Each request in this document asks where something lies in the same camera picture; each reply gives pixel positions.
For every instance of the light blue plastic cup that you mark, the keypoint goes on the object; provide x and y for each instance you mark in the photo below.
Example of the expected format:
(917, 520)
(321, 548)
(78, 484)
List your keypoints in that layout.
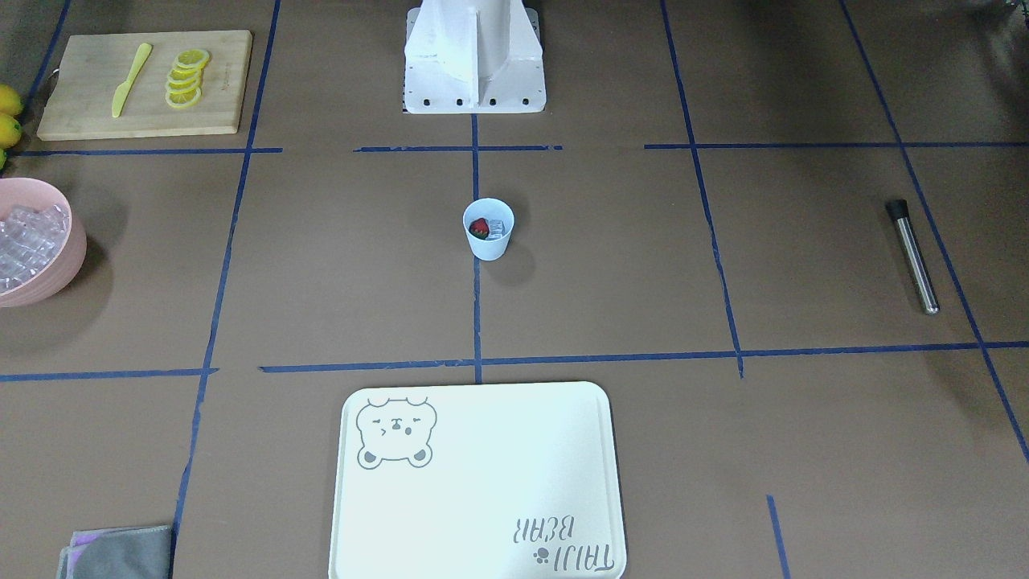
(489, 209)

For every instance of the steel muddler rod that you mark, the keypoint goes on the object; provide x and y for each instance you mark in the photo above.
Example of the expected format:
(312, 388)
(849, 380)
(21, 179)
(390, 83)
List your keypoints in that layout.
(899, 215)

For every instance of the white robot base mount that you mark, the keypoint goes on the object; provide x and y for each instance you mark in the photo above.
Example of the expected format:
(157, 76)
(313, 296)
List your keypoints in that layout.
(473, 57)

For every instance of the pink bowl of ice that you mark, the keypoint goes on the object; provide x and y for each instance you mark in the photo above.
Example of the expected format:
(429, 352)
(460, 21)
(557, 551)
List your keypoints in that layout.
(43, 243)

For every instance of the whole lemon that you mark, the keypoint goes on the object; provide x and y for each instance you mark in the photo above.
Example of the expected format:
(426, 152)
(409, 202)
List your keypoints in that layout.
(11, 103)
(10, 131)

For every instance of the grey folded cloth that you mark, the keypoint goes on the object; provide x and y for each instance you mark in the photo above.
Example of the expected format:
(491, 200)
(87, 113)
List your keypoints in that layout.
(125, 552)

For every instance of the wooden cutting board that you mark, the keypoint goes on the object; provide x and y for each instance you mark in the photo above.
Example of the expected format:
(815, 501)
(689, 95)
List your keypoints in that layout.
(92, 66)

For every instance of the red strawberry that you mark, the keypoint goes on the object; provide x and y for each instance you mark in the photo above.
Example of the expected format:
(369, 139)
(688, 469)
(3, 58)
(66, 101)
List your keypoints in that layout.
(480, 229)

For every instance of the white bear serving tray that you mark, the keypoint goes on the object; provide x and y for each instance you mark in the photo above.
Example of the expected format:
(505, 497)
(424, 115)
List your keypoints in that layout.
(478, 481)

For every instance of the lemon slices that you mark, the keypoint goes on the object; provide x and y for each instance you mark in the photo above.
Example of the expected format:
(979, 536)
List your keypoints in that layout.
(183, 86)

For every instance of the clear ice cube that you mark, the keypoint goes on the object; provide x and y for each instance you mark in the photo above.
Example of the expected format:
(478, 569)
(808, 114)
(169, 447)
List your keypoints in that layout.
(496, 229)

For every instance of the yellow plastic knife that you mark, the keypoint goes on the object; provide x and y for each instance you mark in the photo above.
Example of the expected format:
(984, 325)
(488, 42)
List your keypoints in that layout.
(122, 91)

